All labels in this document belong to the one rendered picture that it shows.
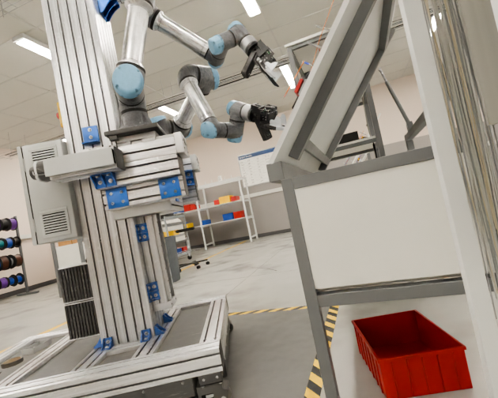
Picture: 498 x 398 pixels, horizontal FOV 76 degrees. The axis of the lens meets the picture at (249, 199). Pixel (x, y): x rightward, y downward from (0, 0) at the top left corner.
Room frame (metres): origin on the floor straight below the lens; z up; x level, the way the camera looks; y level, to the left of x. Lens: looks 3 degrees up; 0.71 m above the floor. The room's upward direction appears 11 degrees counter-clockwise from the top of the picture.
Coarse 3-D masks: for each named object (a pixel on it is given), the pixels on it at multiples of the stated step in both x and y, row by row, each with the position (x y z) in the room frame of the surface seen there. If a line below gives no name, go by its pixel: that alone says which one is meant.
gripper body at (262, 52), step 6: (258, 42) 1.40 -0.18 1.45; (252, 48) 1.41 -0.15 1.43; (258, 48) 1.40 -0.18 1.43; (264, 48) 1.37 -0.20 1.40; (258, 54) 1.38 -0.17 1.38; (264, 54) 1.38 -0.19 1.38; (270, 54) 1.36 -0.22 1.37; (264, 60) 1.38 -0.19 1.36; (270, 60) 1.38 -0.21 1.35; (258, 66) 1.40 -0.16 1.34
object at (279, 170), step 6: (276, 162) 1.09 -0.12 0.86; (282, 162) 1.11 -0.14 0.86; (270, 168) 1.10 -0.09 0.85; (276, 168) 1.09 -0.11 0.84; (282, 168) 1.09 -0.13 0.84; (288, 168) 1.17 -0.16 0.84; (294, 168) 1.29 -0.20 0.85; (300, 168) 1.44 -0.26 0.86; (270, 174) 1.10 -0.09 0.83; (276, 174) 1.09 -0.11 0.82; (282, 174) 1.09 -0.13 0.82; (288, 174) 1.16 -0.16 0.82; (294, 174) 1.27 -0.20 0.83; (300, 174) 1.41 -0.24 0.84; (306, 174) 1.55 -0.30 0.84; (270, 180) 1.10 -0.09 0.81; (276, 180) 1.10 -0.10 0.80
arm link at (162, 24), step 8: (152, 16) 1.42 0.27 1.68; (160, 16) 1.44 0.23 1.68; (152, 24) 1.44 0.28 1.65; (160, 24) 1.44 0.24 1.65; (168, 24) 1.45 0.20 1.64; (176, 24) 1.46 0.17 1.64; (168, 32) 1.46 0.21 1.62; (176, 32) 1.46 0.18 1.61; (184, 32) 1.46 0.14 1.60; (192, 32) 1.49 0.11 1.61; (176, 40) 1.49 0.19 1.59; (184, 40) 1.48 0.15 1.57; (192, 40) 1.48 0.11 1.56; (200, 40) 1.48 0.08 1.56; (192, 48) 1.50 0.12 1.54; (200, 48) 1.49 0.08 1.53; (208, 48) 1.49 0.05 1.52; (200, 56) 1.53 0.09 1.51; (208, 56) 1.51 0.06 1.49; (216, 64) 1.54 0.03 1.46
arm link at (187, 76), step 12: (180, 72) 1.57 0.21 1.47; (192, 72) 1.57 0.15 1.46; (180, 84) 1.56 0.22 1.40; (192, 84) 1.54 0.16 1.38; (192, 96) 1.51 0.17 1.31; (204, 96) 1.54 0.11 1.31; (204, 108) 1.48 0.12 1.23; (204, 120) 1.46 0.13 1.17; (216, 120) 1.46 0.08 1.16; (204, 132) 1.44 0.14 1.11; (216, 132) 1.44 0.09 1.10
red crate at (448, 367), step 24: (408, 312) 1.47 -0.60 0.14; (360, 336) 1.33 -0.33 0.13; (384, 336) 1.48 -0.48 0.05; (408, 336) 1.47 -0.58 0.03; (432, 336) 1.32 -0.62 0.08; (384, 360) 1.11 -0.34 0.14; (408, 360) 1.10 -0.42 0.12; (432, 360) 1.10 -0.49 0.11; (456, 360) 1.09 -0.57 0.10; (384, 384) 1.11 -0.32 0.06; (408, 384) 1.11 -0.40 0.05; (432, 384) 1.10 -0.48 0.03; (456, 384) 1.09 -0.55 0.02
